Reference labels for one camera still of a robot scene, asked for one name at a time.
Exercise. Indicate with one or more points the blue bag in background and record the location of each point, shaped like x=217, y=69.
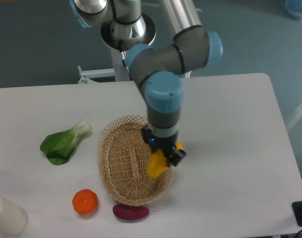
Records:
x=294, y=8

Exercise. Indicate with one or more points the green bok choy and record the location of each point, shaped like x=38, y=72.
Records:
x=60, y=146

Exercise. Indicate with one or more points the white table leg frame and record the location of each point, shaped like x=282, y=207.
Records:
x=294, y=118

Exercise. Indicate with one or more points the woven wicker basket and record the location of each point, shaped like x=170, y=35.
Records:
x=122, y=158

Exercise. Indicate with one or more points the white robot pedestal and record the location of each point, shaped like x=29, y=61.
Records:
x=119, y=38

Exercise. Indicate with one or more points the purple sweet potato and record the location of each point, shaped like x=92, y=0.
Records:
x=130, y=213

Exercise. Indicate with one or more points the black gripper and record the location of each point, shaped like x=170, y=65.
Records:
x=166, y=144

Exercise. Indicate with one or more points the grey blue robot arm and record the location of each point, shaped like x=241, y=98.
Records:
x=156, y=73

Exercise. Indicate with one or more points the orange tangerine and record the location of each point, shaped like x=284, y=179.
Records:
x=85, y=201

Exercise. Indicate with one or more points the cream white bottle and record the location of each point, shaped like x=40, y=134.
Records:
x=13, y=218

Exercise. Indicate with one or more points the black device at edge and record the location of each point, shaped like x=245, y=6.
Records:
x=297, y=209

